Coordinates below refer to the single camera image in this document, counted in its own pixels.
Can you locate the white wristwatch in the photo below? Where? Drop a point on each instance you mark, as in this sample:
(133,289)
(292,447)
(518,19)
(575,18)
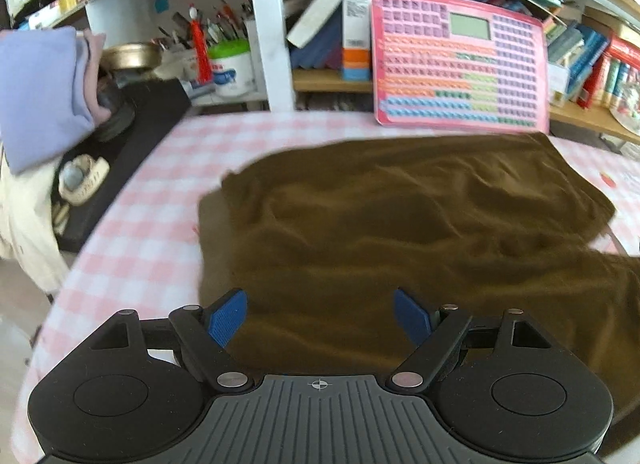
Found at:
(82,179)

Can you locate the white jar green lid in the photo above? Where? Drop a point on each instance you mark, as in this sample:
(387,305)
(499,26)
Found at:
(232,72)

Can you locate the pink folded cloth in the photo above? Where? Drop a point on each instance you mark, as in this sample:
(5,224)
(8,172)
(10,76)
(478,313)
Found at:
(95,74)

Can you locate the white wooden bookshelf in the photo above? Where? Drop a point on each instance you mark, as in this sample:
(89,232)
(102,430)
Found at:
(265,34)

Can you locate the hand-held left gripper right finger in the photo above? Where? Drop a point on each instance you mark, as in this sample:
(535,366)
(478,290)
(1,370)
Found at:
(412,316)

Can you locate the bunch of pens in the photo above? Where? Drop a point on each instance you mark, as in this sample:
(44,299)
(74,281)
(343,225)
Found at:
(215,27)

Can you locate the purple folded cloth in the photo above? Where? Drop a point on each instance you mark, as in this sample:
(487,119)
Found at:
(35,94)

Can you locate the pink checked cartoon table mat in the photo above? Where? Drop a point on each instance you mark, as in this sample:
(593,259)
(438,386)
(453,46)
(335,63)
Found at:
(145,214)

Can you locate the gold metal bowl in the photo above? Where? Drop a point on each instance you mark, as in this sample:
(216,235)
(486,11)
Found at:
(130,57)

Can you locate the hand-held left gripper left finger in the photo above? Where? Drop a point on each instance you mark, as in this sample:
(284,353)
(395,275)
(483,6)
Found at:
(227,316)

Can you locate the black round object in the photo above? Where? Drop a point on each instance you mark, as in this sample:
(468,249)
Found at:
(115,109)

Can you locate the pink toy keyboard tablet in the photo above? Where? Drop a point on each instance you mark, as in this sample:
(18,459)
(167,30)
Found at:
(450,69)

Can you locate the white carton box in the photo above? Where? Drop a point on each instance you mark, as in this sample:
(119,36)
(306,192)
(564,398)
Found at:
(356,39)

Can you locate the cream cloth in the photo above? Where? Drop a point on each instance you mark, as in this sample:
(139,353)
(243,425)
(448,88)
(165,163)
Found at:
(25,224)

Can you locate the brown cloth garment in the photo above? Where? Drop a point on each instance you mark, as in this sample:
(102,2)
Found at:
(375,214)

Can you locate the white card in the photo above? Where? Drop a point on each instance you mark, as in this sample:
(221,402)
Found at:
(558,84)

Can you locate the row of colourful books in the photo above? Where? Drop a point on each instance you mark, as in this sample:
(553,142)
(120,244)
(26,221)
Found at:
(570,52)

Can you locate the black flat case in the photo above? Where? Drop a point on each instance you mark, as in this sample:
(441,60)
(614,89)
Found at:
(145,124)

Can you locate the row of red books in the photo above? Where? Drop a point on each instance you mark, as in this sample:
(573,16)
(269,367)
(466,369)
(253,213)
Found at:
(612,74)

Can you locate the thick white book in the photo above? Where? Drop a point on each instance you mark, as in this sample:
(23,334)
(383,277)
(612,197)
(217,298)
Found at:
(325,2)

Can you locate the red tassel ornament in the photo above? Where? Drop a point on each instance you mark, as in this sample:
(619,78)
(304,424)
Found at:
(200,49)

